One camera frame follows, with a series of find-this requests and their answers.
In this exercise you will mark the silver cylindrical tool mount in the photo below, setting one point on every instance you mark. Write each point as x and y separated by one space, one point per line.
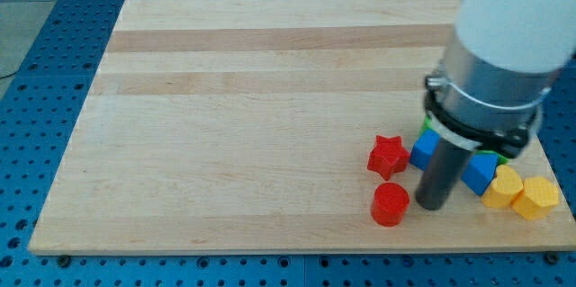
478 106

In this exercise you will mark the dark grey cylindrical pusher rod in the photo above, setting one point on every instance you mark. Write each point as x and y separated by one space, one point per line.
443 171

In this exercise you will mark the red cylinder block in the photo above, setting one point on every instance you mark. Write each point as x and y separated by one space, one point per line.
389 205

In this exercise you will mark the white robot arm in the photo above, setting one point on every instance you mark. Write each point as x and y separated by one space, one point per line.
533 36

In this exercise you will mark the red star block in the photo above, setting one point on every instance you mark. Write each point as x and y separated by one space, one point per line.
388 157

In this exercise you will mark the blue cube block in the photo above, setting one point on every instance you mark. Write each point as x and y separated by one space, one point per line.
423 149

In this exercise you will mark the blue triangular block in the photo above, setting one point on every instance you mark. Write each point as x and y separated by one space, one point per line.
479 172

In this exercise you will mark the yellow heart block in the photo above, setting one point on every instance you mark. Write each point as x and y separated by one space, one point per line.
506 185

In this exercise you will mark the yellow hexagon block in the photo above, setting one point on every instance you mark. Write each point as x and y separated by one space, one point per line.
538 197

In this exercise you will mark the wooden board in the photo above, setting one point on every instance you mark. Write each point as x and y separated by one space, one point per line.
222 127

